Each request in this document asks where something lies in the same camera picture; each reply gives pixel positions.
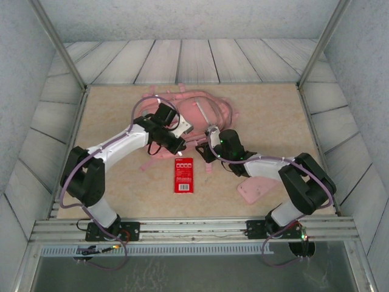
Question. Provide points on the pink student backpack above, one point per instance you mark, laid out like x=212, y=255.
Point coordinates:
x=194, y=114

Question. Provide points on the pink pencil case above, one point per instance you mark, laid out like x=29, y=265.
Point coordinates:
x=258, y=190

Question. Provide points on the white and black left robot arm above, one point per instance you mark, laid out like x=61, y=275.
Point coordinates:
x=118, y=146

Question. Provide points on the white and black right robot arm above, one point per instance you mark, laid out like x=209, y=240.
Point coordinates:
x=264, y=167

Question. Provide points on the red card package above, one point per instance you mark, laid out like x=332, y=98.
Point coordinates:
x=183, y=176

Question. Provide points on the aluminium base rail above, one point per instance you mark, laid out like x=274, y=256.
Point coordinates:
x=194, y=226

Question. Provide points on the aluminium table side rail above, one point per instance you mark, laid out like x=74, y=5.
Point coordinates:
x=317, y=146
x=71, y=146

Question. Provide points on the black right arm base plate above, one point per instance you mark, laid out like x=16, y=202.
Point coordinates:
x=255, y=229

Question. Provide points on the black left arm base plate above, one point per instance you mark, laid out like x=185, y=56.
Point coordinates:
x=133, y=231

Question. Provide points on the aluminium frame post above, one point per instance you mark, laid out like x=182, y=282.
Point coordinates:
x=322, y=45
x=60, y=48

